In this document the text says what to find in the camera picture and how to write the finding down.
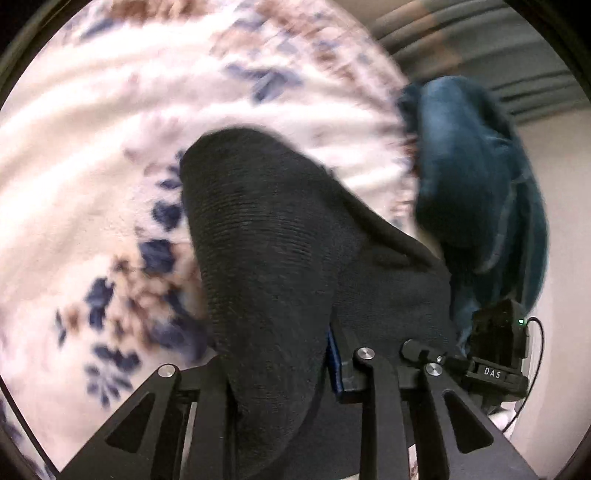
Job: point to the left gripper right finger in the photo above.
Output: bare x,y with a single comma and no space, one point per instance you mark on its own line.
427,401

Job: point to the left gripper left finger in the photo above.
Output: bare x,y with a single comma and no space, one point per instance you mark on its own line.
179,424

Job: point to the black striped sweater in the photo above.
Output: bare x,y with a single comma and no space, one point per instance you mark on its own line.
284,249

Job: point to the teal velvet blanket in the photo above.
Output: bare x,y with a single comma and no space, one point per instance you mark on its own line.
478,196

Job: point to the floral bed blanket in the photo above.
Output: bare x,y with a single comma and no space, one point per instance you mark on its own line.
99,284

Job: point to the right teal curtain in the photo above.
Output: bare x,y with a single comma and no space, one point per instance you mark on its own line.
485,40

